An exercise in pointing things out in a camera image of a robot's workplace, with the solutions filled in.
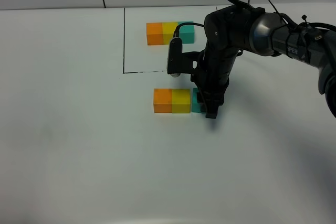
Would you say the orange template block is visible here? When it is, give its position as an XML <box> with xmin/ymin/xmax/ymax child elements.
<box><xmin>146</xmin><ymin>23</ymin><xmax>163</xmax><ymax>46</ymax></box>

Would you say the yellow template block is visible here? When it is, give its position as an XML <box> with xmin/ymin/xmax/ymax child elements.
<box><xmin>162</xmin><ymin>22</ymin><xmax>178</xmax><ymax>45</ymax></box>

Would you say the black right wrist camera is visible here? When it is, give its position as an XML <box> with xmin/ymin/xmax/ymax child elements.
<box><xmin>167</xmin><ymin>37</ymin><xmax>204</xmax><ymax>77</ymax></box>

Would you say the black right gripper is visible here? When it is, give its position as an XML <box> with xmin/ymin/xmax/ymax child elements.
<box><xmin>191</xmin><ymin>48</ymin><xmax>239</xmax><ymax>119</ymax></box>

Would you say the green template block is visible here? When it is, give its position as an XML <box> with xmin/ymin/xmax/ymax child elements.
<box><xmin>179</xmin><ymin>25</ymin><xmax>195</xmax><ymax>44</ymax></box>

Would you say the black right camera cable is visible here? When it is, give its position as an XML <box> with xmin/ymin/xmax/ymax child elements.
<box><xmin>172</xmin><ymin>23</ymin><xmax>205</xmax><ymax>40</ymax></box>

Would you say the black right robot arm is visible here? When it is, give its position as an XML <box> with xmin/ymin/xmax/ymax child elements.
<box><xmin>192</xmin><ymin>0</ymin><xmax>335</xmax><ymax>119</ymax></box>

